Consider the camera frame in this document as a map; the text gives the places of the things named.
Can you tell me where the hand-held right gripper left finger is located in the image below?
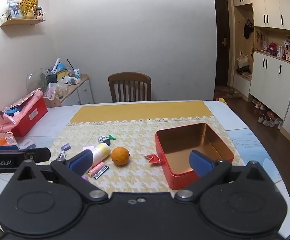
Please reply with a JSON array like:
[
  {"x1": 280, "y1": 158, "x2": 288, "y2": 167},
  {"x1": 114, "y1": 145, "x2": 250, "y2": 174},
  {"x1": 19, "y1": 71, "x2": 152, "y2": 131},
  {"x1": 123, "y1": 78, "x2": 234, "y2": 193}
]
[{"x1": 8, "y1": 149, "x2": 109, "y2": 204}]

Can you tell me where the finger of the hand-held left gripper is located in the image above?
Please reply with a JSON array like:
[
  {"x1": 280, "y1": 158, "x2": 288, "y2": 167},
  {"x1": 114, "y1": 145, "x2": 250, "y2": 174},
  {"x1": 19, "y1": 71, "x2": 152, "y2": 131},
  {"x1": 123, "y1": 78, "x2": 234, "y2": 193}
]
[
  {"x1": 0, "y1": 144, "x2": 19, "y2": 153},
  {"x1": 17, "y1": 147, "x2": 52, "y2": 163}
]

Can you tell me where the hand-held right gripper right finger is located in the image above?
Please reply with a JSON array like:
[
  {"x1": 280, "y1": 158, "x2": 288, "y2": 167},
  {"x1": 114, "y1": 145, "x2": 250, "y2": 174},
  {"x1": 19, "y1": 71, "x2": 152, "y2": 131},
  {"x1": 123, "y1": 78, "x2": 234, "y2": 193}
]
[{"x1": 174, "y1": 149, "x2": 273, "y2": 202}]

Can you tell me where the pink tube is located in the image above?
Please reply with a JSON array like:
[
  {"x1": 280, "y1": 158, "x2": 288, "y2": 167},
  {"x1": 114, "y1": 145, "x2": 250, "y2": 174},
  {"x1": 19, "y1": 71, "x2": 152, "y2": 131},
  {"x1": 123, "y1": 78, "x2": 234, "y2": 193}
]
[{"x1": 88, "y1": 162, "x2": 105, "y2": 176}]

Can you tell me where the white yellow bottle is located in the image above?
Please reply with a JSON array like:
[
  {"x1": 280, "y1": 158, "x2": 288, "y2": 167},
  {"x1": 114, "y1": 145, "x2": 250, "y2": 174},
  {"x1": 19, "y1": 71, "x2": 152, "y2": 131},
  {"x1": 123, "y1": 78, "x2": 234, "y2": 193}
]
[{"x1": 92, "y1": 142, "x2": 111, "y2": 167}]

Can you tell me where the red tin box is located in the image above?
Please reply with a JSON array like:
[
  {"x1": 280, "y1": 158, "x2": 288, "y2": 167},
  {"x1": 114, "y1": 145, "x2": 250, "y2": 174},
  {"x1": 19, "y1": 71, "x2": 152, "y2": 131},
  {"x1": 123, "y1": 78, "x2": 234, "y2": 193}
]
[{"x1": 155, "y1": 123, "x2": 235, "y2": 190}]

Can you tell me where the small round labelled bottle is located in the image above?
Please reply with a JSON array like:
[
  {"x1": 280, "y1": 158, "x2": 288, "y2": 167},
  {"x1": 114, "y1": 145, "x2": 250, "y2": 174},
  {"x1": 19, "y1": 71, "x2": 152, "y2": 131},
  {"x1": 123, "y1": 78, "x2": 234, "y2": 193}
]
[{"x1": 98, "y1": 135, "x2": 111, "y2": 146}]

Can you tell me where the orange mandarin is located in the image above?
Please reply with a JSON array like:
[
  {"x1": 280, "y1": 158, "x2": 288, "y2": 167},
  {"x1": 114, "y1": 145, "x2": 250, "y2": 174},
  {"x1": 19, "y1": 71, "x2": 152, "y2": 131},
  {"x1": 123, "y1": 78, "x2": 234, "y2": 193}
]
[{"x1": 111, "y1": 147, "x2": 130, "y2": 166}]

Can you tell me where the red candy packet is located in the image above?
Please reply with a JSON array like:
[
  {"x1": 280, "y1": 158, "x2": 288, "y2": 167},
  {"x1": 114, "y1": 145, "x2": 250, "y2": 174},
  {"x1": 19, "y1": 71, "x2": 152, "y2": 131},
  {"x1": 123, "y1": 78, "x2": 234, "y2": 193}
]
[{"x1": 144, "y1": 154, "x2": 162, "y2": 164}]

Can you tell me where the orange packet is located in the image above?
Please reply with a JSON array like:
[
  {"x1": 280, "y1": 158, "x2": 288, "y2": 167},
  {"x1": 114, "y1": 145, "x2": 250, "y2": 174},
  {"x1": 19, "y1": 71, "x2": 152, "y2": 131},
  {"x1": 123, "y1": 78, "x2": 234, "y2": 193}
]
[{"x1": 0, "y1": 134, "x2": 16, "y2": 147}]

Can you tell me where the black silver strip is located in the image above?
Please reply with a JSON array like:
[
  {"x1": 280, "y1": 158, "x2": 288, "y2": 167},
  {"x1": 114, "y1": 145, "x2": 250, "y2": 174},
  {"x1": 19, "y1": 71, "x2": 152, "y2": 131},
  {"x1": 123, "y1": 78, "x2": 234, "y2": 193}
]
[{"x1": 93, "y1": 166, "x2": 109, "y2": 180}]

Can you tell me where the pink printed bag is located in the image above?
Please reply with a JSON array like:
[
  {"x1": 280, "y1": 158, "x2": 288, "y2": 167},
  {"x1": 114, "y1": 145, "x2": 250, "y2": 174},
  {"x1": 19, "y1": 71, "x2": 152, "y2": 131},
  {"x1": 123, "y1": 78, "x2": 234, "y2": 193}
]
[{"x1": 0, "y1": 89, "x2": 44, "y2": 137}]

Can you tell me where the red storage box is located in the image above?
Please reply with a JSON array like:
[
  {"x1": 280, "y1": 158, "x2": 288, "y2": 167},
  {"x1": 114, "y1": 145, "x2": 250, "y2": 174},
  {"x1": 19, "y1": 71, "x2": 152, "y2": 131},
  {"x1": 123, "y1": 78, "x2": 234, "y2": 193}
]
[{"x1": 10, "y1": 97, "x2": 48, "y2": 137}]

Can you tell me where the blue item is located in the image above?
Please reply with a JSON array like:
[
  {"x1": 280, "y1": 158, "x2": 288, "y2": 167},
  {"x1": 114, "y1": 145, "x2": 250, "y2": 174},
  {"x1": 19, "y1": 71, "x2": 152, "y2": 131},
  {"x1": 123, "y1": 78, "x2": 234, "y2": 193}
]
[{"x1": 5, "y1": 106, "x2": 23, "y2": 117}]

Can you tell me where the clear plastic bag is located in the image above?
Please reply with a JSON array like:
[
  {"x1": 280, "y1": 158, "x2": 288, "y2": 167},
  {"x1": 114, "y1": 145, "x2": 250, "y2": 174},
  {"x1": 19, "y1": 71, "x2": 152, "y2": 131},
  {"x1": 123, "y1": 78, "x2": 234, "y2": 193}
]
[{"x1": 43, "y1": 76, "x2": 69, "y2": 100}]

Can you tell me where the white sideboard with drawers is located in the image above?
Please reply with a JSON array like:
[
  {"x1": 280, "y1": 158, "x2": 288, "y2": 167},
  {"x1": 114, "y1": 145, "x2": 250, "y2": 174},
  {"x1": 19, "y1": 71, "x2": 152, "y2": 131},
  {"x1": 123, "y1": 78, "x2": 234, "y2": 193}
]
[{"x1": 43, "y1": 74, "x2": 94, "y2": 108}]

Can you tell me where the clear glass dome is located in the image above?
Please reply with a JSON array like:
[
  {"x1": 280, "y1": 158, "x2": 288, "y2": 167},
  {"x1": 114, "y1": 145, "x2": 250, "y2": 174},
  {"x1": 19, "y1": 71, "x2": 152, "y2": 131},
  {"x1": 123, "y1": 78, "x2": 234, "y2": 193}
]
[{"x1": 25, "y1": 73, "x2": 44, "y2": 93}]

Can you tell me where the yellow patterned table mat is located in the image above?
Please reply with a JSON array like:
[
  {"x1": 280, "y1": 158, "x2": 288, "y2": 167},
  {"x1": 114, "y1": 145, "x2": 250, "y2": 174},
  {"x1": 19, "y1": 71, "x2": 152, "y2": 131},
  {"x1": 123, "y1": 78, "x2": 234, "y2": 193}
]
[{"x1": 48, "y1": 100, "x2": 245, "y2": 200}]

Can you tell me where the patterned doormat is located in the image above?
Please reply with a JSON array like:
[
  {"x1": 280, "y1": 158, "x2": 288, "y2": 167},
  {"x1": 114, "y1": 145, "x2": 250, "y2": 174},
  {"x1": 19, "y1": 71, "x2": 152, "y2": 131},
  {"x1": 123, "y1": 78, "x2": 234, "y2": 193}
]
[{"x1": 214, "y1": 85, "x2": 243, "y2": 100}]

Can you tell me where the row of shoes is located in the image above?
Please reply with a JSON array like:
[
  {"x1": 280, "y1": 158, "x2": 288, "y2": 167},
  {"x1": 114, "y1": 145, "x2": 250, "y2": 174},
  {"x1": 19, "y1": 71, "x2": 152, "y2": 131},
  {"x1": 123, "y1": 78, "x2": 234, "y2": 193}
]
[{"x1": 251, "y1": 99, "x2": 284, "y2": 130}]

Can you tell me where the brown wooden chair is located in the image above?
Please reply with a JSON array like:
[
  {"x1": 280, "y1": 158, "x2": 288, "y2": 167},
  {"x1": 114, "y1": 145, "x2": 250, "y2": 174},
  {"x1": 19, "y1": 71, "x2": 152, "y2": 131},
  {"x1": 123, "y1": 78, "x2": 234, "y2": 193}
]
[{"x1": 108, "y1": 72, "x2": 152, "y2": 103}]

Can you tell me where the beige tote bag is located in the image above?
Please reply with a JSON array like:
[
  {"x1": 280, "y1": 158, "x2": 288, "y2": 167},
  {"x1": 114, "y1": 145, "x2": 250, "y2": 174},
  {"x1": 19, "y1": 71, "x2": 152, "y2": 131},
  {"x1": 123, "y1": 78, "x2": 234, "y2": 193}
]
[{"x1": 236, "y1": 50, "x2": 250, "y2": 69}]

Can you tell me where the dark wooden door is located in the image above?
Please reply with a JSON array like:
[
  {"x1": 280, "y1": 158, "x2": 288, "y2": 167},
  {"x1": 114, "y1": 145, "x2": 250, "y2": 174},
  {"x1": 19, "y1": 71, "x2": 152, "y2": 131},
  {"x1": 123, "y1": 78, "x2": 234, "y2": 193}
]
[{"x1": 214, "y1": 0, "x2": 234, "y2": 98}]

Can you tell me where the group of shelf knick-knacks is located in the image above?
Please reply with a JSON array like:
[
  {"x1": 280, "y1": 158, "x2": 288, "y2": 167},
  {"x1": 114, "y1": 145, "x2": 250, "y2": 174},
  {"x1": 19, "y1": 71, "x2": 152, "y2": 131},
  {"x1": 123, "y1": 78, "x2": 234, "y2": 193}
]
[{"x1": 256, "y1": 31, "x2": 290, "y2": 64}]

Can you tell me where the black hanging bag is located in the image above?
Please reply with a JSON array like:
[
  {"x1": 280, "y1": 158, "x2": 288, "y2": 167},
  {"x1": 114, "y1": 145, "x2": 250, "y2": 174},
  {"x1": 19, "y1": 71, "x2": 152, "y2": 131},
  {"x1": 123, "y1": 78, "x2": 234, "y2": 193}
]
[{"x1": 243, "y1": 19, "x2": 254, "y2": 39}]

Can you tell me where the gold ornament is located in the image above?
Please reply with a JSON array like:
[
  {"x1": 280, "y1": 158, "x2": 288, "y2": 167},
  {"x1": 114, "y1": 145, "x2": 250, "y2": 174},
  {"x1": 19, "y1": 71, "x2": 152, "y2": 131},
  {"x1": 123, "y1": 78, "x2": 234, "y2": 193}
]
[{"x1": 20, "y1": 0, "x2": 38, "y2": 19}]

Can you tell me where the wooden wall shelf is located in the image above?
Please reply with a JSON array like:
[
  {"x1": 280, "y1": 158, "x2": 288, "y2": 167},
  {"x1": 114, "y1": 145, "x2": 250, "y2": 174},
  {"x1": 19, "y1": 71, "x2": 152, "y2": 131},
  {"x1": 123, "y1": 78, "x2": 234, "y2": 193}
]
[{"x1": 0, "y1": 12, "x2": 46, "y2": 28}]

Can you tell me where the small photo frame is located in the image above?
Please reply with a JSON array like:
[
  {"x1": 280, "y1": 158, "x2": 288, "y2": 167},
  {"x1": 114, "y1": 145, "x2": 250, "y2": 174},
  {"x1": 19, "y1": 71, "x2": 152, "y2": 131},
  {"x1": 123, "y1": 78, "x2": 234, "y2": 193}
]
[{"x1": 7, "y1": 0, "x2": 23, "y2": 19}]

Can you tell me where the white wall cabinet unit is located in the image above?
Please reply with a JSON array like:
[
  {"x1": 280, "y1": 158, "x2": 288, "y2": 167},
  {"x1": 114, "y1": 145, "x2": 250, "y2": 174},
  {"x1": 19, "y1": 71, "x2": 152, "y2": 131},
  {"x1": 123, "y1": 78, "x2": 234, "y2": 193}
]
[{"x1": 231, "y1": 0, "x2": 290, "y2": 150}]

